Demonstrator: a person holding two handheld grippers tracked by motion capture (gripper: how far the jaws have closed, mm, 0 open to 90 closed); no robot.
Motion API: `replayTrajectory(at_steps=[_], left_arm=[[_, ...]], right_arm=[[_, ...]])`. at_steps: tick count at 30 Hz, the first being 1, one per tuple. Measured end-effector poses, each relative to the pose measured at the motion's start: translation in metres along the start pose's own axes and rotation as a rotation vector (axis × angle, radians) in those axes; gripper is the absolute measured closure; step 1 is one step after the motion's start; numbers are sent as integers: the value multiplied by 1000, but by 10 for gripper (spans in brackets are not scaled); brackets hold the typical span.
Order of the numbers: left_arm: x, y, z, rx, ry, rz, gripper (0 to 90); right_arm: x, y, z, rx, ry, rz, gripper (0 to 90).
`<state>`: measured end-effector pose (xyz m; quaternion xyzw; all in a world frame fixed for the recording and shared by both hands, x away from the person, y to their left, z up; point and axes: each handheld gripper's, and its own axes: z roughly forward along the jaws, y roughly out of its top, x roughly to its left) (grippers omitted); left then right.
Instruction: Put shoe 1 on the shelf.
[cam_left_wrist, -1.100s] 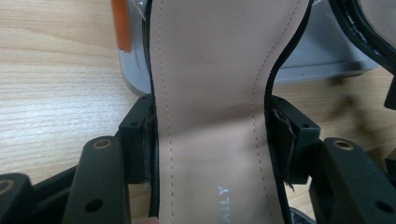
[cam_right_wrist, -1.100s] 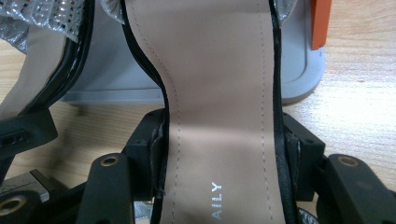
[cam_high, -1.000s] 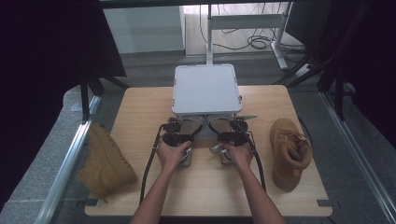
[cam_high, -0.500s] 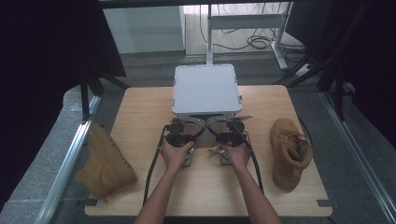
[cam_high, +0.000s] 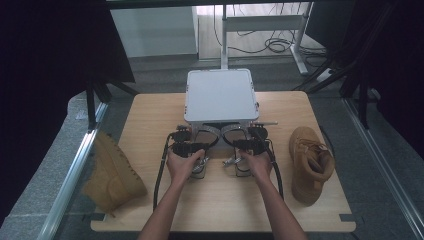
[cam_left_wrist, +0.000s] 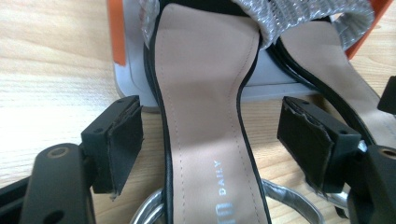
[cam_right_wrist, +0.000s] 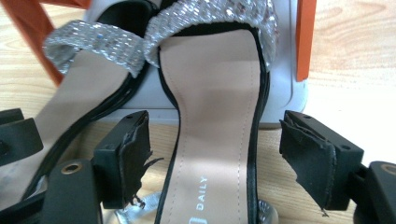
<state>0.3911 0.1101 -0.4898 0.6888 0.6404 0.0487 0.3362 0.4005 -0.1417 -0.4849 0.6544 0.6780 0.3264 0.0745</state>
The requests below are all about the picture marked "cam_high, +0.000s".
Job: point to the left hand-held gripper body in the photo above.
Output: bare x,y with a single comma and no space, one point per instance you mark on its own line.
183,148

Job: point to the white two-tier shoe rack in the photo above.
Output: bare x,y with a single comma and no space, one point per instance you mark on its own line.
220,96

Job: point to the white metal desk frame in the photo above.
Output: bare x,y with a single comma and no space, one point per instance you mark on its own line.
263,23

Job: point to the black tripod stand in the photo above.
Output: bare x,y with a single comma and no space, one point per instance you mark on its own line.
91,106

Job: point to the black metal stand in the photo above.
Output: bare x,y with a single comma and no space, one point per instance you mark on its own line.
361,96

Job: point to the black heeled sandal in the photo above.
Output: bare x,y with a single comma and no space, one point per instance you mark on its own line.
213,133
228,133

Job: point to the aluminium floor rail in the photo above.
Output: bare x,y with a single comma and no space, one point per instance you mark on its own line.
73,176
383,166

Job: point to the tan suede boot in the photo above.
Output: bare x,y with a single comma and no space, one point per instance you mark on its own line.
113,176
308,150

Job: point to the black curtain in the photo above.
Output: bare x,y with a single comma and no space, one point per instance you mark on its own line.
50,66
400,66

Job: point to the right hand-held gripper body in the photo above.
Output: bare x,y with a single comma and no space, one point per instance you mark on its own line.
255,145

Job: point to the white power strip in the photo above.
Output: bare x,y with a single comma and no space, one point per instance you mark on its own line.
324,75

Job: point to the person's left hand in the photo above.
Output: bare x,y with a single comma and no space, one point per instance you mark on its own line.
181,168

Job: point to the person's right hand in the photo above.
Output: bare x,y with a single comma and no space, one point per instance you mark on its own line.
258,166

